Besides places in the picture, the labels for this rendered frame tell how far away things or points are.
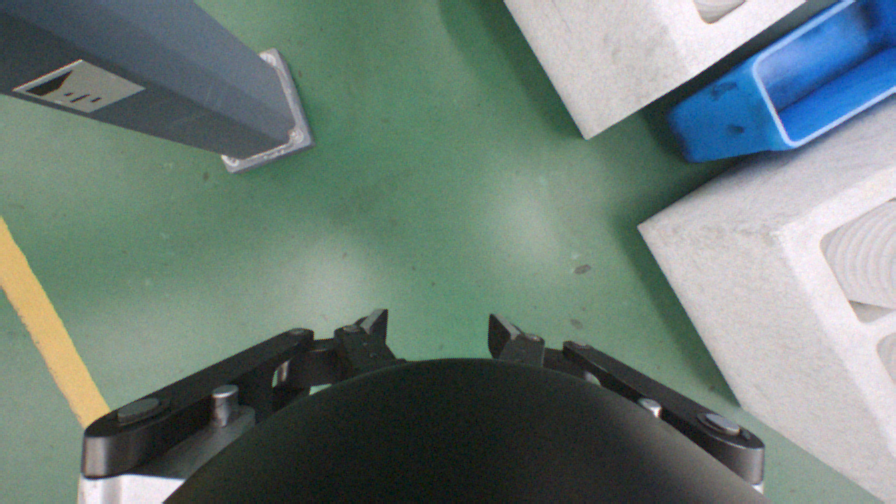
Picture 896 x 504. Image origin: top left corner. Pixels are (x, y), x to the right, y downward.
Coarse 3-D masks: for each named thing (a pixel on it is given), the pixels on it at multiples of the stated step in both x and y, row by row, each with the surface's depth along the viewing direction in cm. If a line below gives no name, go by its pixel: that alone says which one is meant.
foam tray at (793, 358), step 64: (832, 128) 32; (704, 192) 37; (768, 192) 28; (832, 192) 23; (704, 256) 32; (768, 256) 25; (704, 320) 39; (768, 320) 29; (832, 320) 24; (768, 384) 35; (832, 384) 27; (832, 448) 32
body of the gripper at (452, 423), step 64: (384, 384) 2; (448, 384) 2; (512, 384) 2; (576, 384) 2; (256, 448) 2; (320, 448) 2; (384, 448) 1; (448, 448) 1; (512, 448) 1; (576, 448) 1; (640, 448) 2
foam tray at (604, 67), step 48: (528, 0) 32; (576, 0) 26; (624, 0) 22; (672, 0) 21; (768, 0) 20; (576, 48) 30; (624, 48) 25; (672, 48) 21; (720, 48) 21; (576, 96) 35; (624, 96) 28
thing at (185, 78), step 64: (0, 0) 14; (64, 0) 16; (128, 0) 19; (192, 0) 25; (0, 64) 17; (64, 64) 18; (128, 64) 20; (192, 64) 23; (256, 64) 33; (128, 128) 25; (192, 128) 28; (256, 128) 32
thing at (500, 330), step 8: (496, 320) 14; (504, 320) 14; (488, 328) 15; (496, 328) 14; (504, 328) 12; (512, 328) 12; (488, 336) 15; (496, 336) 13; (504, 336) 12; (512, 336) 12; (488, 344) 15; (496, 344) 13; (504, 344) 12; (496, 352) 13
